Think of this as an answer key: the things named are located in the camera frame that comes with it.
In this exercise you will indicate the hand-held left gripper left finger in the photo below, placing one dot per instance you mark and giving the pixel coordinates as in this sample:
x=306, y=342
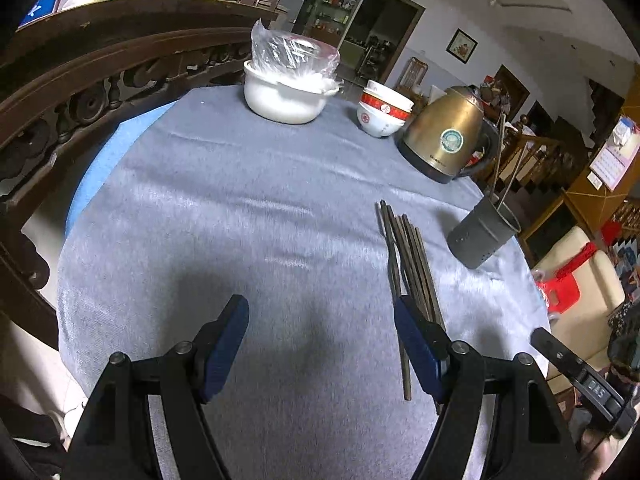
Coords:
x=227, y=340

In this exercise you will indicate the clear plastic bag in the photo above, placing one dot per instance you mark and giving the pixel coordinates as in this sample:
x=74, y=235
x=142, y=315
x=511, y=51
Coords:
x=295, y=55

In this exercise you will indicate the wall calendar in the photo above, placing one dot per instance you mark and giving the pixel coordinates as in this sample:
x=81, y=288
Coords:
x=615, y=152

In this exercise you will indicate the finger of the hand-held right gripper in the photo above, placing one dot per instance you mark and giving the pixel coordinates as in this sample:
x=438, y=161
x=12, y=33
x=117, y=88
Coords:
x=550, y=346

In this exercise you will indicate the glass display cabinet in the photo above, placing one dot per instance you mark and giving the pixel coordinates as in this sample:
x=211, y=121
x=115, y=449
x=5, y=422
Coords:
x=330, y=7

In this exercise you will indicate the carved dark wooden bench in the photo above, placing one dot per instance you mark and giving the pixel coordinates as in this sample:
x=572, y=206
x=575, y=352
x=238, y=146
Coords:
x=75, y=60

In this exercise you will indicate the plain white bowl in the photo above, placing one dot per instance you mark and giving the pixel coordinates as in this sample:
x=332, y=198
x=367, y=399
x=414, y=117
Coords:
x=375, y=126

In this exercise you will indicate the person's right hand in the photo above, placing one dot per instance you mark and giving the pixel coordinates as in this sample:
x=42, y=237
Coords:
x=595, y=447

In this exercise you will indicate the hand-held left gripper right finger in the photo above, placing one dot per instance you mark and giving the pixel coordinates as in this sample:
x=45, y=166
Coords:
x=417, y=347

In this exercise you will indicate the wooden stair railing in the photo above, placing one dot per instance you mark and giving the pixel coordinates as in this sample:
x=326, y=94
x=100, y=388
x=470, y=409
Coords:
x=535, y=155

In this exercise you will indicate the bundle of dark chopsticks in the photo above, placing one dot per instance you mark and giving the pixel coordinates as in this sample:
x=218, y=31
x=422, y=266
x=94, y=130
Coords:
x=412, y=260

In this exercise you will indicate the blue tablecloth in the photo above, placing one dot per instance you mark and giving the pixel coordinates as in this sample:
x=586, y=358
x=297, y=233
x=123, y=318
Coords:
x=100, y=165

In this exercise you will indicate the grey tablecloth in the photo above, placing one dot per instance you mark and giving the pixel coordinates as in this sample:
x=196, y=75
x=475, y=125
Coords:
x=250, y=210

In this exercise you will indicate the wooden chair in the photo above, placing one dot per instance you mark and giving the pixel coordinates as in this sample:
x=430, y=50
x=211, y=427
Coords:
x=415, y=74

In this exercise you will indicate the white ceramic pot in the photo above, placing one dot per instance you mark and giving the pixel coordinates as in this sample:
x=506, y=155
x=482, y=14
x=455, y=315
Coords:
x=280, y=100

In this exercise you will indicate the grey utensil holder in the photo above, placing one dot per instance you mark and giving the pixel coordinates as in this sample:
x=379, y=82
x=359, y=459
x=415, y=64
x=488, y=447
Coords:
x=480, y=237

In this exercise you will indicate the white bowl red band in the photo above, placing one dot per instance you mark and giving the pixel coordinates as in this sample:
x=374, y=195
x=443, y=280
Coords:
x=385, y=108
x=389, y=91

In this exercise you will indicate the red plastic stool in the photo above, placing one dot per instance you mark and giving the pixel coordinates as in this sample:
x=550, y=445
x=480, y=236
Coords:
x=562, y=287

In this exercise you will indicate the framed wall picture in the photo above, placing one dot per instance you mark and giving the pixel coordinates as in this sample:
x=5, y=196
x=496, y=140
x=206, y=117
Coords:
x=462, y=46

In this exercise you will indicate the gold electric kettle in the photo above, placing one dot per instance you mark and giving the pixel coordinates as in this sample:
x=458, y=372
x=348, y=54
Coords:
x=440, y=135

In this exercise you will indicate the beige sofa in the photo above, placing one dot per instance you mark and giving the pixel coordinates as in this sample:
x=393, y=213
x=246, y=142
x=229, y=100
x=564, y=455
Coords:
x=585, y=310

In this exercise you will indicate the red and blue box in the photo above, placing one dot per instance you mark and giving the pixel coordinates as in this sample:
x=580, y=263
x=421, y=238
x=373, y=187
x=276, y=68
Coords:
x=42, y=2

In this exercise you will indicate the metal chopstick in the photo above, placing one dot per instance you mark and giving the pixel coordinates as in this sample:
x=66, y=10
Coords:
x=514, y=175
x=498, y=160

